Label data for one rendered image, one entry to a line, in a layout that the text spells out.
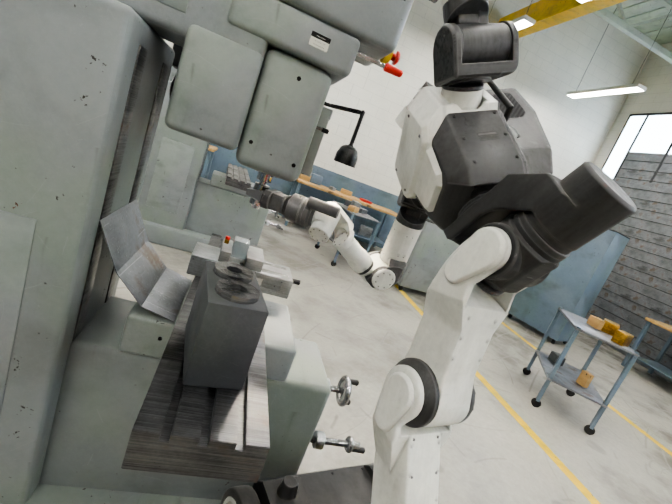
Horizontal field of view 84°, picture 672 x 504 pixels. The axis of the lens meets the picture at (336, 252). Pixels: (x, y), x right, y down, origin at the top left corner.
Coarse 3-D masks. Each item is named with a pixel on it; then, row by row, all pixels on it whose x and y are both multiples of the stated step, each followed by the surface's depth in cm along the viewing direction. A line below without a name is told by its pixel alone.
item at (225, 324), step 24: (216, 264) 85; (216, 288) 75; (240, 288) 79; (192, 312) 87; (216, 312) 71; (240, 312) 72; (264, 312) 74; (192, 336) 77; (216, 336) 72; (240, 336) 74; (192, 360) 72; (216, 360) 74; (240, 360) 76; (192, 384) 74; (216, 384) 76; (240, 384) 78
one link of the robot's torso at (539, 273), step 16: (496, 224) 71; (512, 224) 69; (512, 240) 68; (528, 240) 67; (512, 256) 67; (528, 256) 67; (544, 256) 66; (496, 272) 69; (512, 272) 68; (528, 272) 69; (544, 272) 70; (496, 288) 74; (512, 288) 73
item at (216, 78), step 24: (192, 48) 92; (216, 48) 93; (240, 48) 94; (192, 72) 93; (216, 72) 94; (240, 72) 96; (192, 96) 95; (216, 96) 96; (240, 96) 97; (168, 120) 96; (192, 120) 97; (216, 120) 98; (240, 120) 99; (216, 144) 101
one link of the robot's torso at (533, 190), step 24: (576, 168) 64; (504, 192) 71; (528, 192) 67; (552, 192) 64; (576, 192) 61; (600, 192) 59; (624, 192) 64; (480, 216) 76; (504, 216) 81; (528, 216) 68; (552, 216) 64; (576, 216) 61; (600, 216) 60; (624, 216) 60; (456, 240) 81; (552, 240) 65; (576, 240) 64
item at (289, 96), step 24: (264, 72) 99; (288, 72) 100; (312, 72) 101; (264, 96) 100; (288, 96) 101; (312, 96) 103; (264, 120) 102; (288, 120) 103; (312, 120) 105; (240, 144) 104; (264, 144) 104; (288, 144) 105; (264, 168) 106; (288, 168) 107
